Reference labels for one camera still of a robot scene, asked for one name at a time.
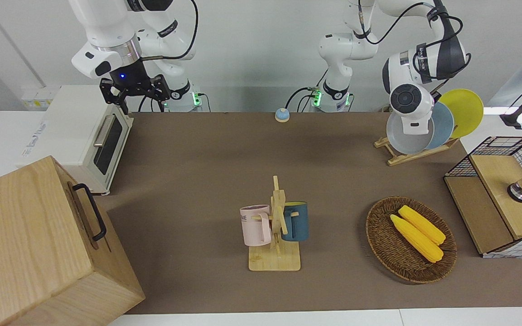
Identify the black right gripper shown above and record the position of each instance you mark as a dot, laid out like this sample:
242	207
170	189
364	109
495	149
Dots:
129	77

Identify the gray plate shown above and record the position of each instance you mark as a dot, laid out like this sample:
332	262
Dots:
399	141

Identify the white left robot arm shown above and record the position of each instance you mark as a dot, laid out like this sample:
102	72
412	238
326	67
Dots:
347	45

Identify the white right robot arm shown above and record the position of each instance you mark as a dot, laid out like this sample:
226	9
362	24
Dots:
107	27

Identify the wooden mug rack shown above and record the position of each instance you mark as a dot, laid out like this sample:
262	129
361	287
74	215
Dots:
274	260

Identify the wooden plate rack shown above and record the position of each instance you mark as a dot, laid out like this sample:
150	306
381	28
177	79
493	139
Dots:
406	158

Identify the light blue plate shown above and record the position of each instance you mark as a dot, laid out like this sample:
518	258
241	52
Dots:
444	124

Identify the yellow plate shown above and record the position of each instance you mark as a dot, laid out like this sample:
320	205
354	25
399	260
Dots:
467	108

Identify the white toaster oven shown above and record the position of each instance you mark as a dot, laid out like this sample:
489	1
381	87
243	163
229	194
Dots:
70	127

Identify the brown table mat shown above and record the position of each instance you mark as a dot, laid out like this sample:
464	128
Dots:
197	181

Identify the small blue desk bell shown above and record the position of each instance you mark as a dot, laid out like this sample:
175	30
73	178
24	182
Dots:
282	116

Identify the pink mug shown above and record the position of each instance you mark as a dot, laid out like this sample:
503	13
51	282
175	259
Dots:
254	226

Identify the wooden box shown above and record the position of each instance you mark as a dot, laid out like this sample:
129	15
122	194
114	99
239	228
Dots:
30	244

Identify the dark blue mug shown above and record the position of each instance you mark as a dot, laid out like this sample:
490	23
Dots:
298	224

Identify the brown wicker basket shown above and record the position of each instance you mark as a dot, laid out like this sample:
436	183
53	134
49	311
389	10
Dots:
388	249

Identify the yellow corn cob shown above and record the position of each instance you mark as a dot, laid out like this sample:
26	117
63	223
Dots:
415	240
422	224

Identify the white wall power socket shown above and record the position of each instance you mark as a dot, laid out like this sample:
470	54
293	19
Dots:
39	97

